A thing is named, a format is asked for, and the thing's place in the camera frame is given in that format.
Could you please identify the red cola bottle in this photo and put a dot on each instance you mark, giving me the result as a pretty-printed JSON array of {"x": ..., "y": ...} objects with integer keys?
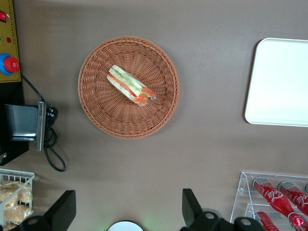
[
  {"x": 297, "y": 196},
  {"x": 265, "y": 222},
  {"x": 274, "y": 199}
]

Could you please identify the wrapped rice cracker packet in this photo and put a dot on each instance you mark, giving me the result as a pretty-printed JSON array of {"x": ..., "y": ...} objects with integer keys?
[
  {"x": 16, "y": 214},
  {"x": 8, "y": 192},
  {"x": 25, "y": 195}
]

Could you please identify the clear acrylic bottle rack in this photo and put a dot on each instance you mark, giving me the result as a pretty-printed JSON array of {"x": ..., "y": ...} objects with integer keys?
[{"x": 243, "y": 192}]

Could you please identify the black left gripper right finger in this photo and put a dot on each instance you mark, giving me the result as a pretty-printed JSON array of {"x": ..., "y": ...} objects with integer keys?
[{"x": 191, "y": 208}]

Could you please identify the black cooking appliance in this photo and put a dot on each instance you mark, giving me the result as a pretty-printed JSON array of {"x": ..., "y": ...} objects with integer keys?
[{"x": 10, "y": 142}]

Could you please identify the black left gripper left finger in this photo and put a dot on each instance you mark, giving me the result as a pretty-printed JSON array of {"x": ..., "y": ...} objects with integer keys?
[{"x": 61, "y": 208}]

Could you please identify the black power plug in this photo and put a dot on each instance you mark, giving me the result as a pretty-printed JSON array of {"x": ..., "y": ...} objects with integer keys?
[{"x": 51, "y": 115}]

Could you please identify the cream rectangular plastic tray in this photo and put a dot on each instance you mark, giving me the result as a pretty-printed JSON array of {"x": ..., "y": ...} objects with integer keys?
[{"x": 279, "y": 81}]

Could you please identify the round brown wicker basket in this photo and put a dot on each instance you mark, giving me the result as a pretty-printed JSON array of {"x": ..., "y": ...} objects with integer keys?
[{"x": 103, "y": 113}]

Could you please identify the sandwich with tomato lettuce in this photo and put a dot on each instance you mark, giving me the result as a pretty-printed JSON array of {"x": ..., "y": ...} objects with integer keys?
[{"x": 127, "y": 84}]

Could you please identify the yellow control panel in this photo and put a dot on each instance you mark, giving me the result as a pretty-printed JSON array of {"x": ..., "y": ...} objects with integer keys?
[{"x": 9, "y": 26}]

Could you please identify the black metal clamp bracket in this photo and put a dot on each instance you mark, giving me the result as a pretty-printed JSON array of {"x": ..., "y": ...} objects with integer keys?
[{"x": 21, "y": 120}]

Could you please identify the red rocker switch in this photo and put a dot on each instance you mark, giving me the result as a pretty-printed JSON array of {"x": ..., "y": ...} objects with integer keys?
[{"x": 3, "y": 16}]

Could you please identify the red emergency stop button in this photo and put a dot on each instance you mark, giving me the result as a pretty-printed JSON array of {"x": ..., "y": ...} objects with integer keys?
[{"x": 10, "y": 64}]

